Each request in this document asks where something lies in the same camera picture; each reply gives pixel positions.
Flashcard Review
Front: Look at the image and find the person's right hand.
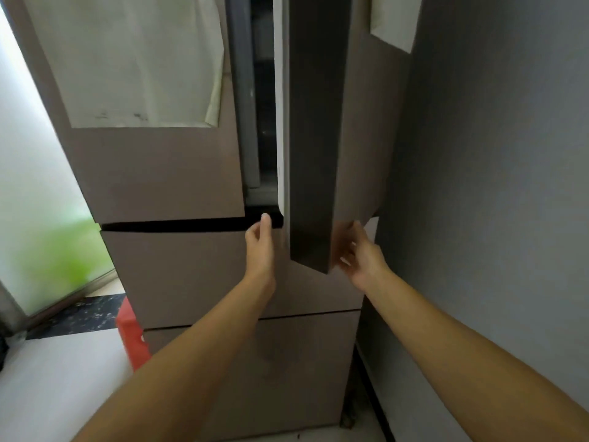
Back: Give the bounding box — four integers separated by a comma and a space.
338, 220, 393, 293

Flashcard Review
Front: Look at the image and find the shallow beige refrigerator drawer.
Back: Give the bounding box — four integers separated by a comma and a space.
100, 215, 379, 330

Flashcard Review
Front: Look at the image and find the refrigerator body interior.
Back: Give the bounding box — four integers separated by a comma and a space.
225, 0, 284, 212

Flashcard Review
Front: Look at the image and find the person's right forearm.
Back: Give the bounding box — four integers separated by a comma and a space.
364, 270, 589, 442

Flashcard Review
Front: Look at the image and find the red box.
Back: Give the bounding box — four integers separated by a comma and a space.
115, 296, 153, 373

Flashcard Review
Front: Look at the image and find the person's left hand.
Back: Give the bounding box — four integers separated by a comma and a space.
245, 213, 277, 293

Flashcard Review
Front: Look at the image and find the metal door frame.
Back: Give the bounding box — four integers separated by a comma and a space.
0, 280, 29, 339

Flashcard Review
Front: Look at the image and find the deep beige refrigerator drawer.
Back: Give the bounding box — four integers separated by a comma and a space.
143, 310, 361, 429

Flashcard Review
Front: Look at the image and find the frosted glass door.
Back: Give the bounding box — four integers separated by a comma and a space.
0, 4, 116, 319

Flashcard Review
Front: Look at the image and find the small white paper sheet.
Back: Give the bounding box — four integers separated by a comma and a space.
369, 0, 423, 55

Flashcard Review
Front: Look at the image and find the wide beige refrigerator door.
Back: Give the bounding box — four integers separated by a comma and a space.
1, 0, 246, 225

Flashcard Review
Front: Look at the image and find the narrow beige refrigerator door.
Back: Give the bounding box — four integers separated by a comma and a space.
273, 0, 417, 276

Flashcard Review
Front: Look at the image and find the large white paper sheet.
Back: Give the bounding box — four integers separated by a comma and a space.
22, 0, 225, 130

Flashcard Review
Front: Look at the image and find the person's left forearm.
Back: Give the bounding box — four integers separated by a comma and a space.
71, 277, 277, 442

